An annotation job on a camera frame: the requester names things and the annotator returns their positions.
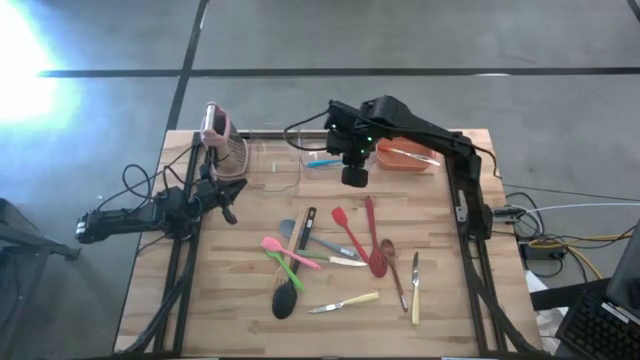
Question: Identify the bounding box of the power strip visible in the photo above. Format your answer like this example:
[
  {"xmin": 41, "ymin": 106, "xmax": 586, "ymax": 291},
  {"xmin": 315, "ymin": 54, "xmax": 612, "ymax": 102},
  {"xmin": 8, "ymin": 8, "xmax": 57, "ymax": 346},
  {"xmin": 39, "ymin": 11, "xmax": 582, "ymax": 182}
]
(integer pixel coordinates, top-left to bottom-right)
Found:
[{"xmin": 492, "ymin": 203, "xmax": 532, "ymax": 225}]

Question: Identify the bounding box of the black keyboard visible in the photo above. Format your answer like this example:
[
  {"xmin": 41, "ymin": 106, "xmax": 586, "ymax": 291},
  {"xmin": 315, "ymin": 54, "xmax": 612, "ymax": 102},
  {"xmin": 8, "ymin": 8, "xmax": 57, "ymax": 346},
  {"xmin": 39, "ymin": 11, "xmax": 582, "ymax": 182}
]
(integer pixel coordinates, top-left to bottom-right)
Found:
[{"xmin": 554, "ymin": 289, "xmax": 640, "ymax": 360}]

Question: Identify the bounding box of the black power box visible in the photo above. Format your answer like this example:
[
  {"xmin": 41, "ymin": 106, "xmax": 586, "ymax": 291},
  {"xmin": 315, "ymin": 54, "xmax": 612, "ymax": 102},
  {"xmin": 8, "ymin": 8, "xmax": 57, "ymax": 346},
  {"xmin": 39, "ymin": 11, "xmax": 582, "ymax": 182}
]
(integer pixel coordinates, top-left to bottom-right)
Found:
[{"xmin": 519, "ymin": 242, "xmax": 566, "ymax": 262}]

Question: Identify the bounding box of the silver metal frame bracket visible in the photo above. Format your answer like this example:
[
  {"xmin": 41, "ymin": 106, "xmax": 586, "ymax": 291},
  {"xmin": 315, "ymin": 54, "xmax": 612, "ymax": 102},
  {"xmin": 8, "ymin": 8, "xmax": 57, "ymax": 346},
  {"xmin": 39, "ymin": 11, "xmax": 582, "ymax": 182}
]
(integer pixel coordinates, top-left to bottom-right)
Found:
[{"xmin": 455, "ymin": 189, "xmax": 470, "ymax": 224}]

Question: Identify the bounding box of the black stand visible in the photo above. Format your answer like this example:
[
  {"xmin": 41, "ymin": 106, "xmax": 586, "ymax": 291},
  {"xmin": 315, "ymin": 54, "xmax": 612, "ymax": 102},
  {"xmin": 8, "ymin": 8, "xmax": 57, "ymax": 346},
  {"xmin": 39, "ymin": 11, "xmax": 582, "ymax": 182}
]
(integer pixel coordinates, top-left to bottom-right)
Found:
[{"xmin": 0, "ymin": 197, "xmax": 82, "ymax": 360}]

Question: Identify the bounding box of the white bag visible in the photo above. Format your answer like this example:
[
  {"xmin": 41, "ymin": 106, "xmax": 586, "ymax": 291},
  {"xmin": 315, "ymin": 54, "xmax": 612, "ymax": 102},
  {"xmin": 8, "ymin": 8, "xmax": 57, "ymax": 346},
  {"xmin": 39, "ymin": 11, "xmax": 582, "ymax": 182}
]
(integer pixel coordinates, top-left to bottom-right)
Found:
[{"xmin": 524, "ymin": 269, "xmax": 569, "ymax": 346}]

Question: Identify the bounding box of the red slotted silicone spoon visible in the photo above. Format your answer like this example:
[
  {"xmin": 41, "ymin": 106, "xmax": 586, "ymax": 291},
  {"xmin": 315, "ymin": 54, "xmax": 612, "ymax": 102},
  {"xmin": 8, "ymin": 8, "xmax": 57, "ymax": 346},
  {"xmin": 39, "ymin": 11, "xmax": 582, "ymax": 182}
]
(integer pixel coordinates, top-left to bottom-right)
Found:
[{"xmin": 363, "ymin": 194, "xmax": 389, "ymax": 280}]

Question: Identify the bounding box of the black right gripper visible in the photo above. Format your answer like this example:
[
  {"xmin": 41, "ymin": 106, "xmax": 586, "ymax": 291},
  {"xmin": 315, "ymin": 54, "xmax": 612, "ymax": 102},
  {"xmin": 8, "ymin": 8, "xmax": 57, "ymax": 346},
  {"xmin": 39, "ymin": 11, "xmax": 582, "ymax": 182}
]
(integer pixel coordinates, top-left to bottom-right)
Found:
[{"xmin": 324, "ymin": 112, "xmax": 377, "ymax": 189}]

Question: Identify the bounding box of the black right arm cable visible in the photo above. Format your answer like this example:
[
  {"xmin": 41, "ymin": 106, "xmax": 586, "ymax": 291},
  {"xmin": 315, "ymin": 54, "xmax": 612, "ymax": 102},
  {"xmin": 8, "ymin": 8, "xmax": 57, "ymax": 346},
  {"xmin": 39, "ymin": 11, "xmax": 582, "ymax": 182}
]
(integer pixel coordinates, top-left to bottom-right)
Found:
[{"xmin": 283, "ymin": 109, "xmax": 331, "ymax": 151}]

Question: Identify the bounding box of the green small silicone spatula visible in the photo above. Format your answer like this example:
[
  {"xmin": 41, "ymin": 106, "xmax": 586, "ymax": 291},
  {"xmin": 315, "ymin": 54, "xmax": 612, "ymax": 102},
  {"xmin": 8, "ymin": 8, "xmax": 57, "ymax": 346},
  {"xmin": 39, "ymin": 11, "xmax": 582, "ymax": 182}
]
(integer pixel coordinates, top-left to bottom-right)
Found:
[{"xmin": 263, "ymin": 249, "xmax": 305, "ymax": 293}]

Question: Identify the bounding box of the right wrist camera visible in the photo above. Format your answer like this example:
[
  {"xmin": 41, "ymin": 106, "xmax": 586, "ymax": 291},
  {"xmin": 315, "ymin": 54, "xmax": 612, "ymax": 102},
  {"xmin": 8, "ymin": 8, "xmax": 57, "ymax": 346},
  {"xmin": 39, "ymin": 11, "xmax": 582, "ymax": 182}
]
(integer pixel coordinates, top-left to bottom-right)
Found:
[{"xmin": 325, "ymin": 99, "xmax": 357, "ymax": 132}]

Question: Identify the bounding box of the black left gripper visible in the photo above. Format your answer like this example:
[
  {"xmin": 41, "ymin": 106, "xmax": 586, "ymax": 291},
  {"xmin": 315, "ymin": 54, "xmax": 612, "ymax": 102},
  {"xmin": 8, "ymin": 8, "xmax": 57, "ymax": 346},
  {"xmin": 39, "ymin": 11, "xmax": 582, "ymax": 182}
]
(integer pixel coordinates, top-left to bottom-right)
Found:
[{"xmin": 192, "ymin": 178, "xmax": 249, "ymax": 226}]

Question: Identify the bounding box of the yellow cable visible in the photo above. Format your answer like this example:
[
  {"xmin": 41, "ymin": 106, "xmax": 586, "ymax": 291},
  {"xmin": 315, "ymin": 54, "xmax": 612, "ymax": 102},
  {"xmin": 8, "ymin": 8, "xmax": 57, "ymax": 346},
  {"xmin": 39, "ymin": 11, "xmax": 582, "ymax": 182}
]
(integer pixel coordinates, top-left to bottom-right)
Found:
[{"xmin": 527, "ymin": 232, "xmax": 636, "ymax": 281}]

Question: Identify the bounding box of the black aluminium rig frame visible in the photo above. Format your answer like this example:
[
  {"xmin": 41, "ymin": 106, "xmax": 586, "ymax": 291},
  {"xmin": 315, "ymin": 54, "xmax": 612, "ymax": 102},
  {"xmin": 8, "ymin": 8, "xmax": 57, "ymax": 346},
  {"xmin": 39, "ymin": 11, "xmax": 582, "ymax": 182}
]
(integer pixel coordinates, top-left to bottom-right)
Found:
[{"xmin": 112, "ymin": 128, "xmax": 551, "ymax": 359}]

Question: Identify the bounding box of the brown wooden spoon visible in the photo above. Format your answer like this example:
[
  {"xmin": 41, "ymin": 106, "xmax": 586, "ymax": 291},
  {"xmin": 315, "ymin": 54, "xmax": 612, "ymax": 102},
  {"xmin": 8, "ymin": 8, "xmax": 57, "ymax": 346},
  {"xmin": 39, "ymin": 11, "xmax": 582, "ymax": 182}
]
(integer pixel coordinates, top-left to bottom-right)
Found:
[{"xmin": 380, "ymin": 238, "xmax": 410, "ymax": 314}]

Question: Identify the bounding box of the pink small silicone spatula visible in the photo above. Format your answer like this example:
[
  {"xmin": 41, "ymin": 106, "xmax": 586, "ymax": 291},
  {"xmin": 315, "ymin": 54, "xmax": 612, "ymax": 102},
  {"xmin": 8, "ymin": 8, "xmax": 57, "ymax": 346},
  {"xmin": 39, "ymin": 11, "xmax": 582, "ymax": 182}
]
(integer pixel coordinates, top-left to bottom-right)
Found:
[{"xmin": 260, "ymin": 236, "xmax": 323, "ymax": 272}]

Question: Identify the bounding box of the white cable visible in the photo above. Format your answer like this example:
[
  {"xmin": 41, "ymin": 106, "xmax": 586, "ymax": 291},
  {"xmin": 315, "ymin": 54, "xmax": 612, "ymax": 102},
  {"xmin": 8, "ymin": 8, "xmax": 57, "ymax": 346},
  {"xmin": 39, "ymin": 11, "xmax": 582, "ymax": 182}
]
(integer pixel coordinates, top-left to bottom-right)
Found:
[{"xmin": 509, "ymin": 201, "xmax": 640, "ymax": 216}]

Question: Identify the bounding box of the computer monitor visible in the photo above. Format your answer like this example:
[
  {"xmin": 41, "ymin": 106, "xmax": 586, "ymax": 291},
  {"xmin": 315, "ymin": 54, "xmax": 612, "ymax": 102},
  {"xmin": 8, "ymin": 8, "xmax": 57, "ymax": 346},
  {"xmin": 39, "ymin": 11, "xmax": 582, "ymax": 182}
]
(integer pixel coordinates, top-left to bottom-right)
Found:
[{"xmin": 605, "ymin": 219, "xmax": 640, "ymax": 314}]

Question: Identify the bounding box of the red small silicone spatula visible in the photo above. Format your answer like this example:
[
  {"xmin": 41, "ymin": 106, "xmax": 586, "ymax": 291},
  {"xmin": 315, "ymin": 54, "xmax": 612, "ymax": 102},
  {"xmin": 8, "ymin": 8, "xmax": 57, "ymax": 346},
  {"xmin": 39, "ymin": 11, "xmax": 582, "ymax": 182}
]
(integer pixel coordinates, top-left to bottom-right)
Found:
[{"xmin": 331, "ymin": 206, "xmax": 370, "ymax": 265}]

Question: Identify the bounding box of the clear plastic bin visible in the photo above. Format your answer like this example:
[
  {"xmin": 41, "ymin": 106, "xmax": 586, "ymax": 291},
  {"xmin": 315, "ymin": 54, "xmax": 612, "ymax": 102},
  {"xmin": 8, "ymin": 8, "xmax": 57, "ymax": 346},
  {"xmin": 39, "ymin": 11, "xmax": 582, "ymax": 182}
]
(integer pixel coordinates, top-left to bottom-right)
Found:
[
  {"xmin": 247, "ymin": 130, "xmax": 302, "ymax": 194},
  {"xmin": 298, "ymin": 132, "xmax": 376, "ymax": 174}
]

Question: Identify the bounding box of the orange plastic bin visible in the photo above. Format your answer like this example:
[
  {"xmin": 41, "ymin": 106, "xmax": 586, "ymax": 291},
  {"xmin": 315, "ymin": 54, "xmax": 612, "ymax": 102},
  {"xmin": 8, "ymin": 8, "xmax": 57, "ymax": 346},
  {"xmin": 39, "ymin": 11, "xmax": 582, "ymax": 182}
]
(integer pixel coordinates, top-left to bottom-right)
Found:
[{"xmin": 374, "ymin": 137, "xmax": 441, "ymax": 174}]

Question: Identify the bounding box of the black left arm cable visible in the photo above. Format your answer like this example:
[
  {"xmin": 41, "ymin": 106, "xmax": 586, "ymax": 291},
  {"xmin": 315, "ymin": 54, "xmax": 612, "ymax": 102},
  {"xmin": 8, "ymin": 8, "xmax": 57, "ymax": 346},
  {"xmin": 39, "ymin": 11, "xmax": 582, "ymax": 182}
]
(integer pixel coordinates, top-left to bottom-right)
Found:
[{"xmin": 97, "ymin": 144, "xmax": 201, "ymax": 211}]

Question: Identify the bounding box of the black silicone spoon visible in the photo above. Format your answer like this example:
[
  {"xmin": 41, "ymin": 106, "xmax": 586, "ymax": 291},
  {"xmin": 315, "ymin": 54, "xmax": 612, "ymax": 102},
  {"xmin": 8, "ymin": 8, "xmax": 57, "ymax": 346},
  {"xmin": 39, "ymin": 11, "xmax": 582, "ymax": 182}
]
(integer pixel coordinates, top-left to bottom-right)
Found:
[{"xmin": 271, "ymin": 206, "xmax": 318, "ymax": 321}]

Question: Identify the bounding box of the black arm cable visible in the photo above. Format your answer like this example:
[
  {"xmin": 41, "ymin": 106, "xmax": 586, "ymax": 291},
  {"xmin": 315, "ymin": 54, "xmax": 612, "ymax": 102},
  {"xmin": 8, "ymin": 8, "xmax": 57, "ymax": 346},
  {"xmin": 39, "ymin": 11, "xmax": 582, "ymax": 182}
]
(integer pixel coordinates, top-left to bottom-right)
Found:
[
  {"xmin": 283, "ymin": 109, "xmax": 331, "ymax": 151},
  {"xmin": 97, "ymin": 144, "xmax": 201, "ymax": 211}
]

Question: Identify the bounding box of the grey silicone spoon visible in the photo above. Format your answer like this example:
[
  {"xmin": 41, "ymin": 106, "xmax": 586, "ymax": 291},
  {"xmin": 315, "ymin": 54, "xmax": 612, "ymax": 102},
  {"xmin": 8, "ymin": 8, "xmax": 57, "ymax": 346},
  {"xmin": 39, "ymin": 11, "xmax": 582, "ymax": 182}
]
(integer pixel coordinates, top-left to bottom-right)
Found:
[{"xmin": 278, "ymin": 218, "xmax": 359, "ymax": 260}]

